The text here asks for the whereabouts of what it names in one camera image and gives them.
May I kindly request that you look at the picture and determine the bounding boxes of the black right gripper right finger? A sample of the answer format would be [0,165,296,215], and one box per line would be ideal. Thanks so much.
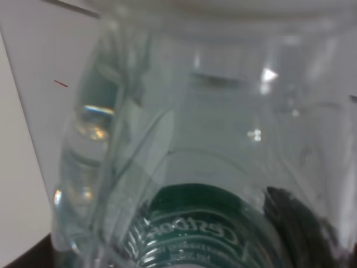
[263,186,339,267]

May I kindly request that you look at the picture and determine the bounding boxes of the clear bottle with green label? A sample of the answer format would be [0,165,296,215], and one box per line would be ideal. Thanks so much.
[52,1,356,267]

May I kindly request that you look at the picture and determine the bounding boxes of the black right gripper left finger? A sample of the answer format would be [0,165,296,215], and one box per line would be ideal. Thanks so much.
[2,234,55,268]

